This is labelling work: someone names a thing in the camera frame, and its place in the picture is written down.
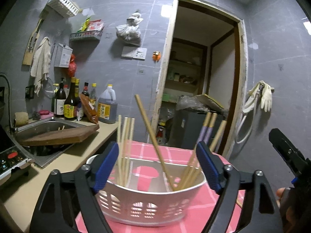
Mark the square ceiling light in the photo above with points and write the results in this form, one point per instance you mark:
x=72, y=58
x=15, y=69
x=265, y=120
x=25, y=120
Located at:
x=308, y=26

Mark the black induction cooker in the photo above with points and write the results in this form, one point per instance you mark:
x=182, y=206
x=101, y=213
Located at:
x=12, y=160

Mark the brown wooden cutting board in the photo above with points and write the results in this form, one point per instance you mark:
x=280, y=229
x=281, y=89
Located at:
x=60, y=136

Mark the small red bottle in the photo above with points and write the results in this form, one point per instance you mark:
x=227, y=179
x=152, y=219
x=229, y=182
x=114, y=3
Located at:
x=159, y=133

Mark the crumpled plastic sheet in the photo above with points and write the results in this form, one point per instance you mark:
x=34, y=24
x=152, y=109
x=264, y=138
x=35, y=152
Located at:
x=194, y=103

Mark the wooden door frame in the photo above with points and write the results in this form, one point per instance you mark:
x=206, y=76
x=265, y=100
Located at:
x=167, y=65

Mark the yellow sponge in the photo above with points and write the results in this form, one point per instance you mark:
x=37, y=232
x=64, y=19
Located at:
x=21, y=118

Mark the white wall socket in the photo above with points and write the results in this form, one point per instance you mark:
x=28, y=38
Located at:
x=133, y=53

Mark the stainless steel sink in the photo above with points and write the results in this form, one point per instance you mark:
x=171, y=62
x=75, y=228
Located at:
x=43, y=128

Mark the dark bottle red cap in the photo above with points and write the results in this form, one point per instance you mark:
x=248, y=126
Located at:
x=85, y=91

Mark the dark bottle white label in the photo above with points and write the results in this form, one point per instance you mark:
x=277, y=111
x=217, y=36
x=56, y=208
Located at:
x=59, y=104

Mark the pink soap dish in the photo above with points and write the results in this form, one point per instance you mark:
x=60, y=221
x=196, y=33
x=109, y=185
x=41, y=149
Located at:
x=45, y=113

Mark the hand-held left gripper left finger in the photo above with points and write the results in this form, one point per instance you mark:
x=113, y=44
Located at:
x=107, y=167

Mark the orange wall hook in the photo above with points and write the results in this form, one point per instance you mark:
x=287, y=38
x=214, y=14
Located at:
x=156, y=56

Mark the white wall basket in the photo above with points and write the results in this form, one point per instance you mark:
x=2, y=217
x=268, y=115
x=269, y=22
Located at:
x=63, y=3

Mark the dark bottle yellow label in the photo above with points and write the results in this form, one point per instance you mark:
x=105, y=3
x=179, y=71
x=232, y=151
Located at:
x=70, y=104

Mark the large brown liquid jug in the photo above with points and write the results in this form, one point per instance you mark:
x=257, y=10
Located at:
x=107, y=106

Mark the clear bottle yellow cap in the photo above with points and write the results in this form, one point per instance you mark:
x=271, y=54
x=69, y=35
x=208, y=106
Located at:
x=93, y=95

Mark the beige kitchen counter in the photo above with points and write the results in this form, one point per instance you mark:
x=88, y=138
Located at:
x=21, y=199

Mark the red plastic bag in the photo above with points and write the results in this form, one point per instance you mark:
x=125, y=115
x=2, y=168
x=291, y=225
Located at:
x=72, y=66

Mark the pink checked tablecloth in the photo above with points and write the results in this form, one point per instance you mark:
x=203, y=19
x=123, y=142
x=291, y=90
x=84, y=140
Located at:
x=170, y=150

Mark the grey metal wall box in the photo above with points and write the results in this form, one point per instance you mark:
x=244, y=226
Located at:
x=62, y=57

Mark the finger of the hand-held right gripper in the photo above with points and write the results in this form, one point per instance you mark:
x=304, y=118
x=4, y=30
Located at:
x=289, y=153
x=294, y=181

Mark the dark grey cabinet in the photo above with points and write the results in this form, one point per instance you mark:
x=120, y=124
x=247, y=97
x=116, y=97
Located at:
x=189, y=128

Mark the beige hanging towel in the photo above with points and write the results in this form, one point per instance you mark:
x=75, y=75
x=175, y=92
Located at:
x=41, y=63

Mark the wooden storage shelves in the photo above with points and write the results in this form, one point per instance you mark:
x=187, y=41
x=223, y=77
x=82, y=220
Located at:
x=184, y=77

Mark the white plastic utensil holder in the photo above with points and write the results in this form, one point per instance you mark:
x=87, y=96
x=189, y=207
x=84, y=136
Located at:
x=150, y=206

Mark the wooden knife rack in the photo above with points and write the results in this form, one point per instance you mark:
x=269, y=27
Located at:
x=30, y=48

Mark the cream rubber gloves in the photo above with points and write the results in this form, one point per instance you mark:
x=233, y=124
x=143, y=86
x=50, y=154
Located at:
x=266, y=97

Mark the red packet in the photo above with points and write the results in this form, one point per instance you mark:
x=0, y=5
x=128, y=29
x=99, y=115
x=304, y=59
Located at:
x=96, y=25

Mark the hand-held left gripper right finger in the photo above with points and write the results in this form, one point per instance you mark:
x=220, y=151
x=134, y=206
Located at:
x=209, y=167

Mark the person's right hand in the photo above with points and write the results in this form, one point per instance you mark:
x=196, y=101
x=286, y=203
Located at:
x=280, y=192

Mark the clear hanging plastic bag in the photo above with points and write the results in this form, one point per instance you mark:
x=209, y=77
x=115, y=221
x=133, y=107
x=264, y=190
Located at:
x=128, y=31

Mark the green yellow packet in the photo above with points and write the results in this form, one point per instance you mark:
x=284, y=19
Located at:
x=85, y=24

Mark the black hanging object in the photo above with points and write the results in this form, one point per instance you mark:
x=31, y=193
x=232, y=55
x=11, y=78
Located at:
x=29, y=92

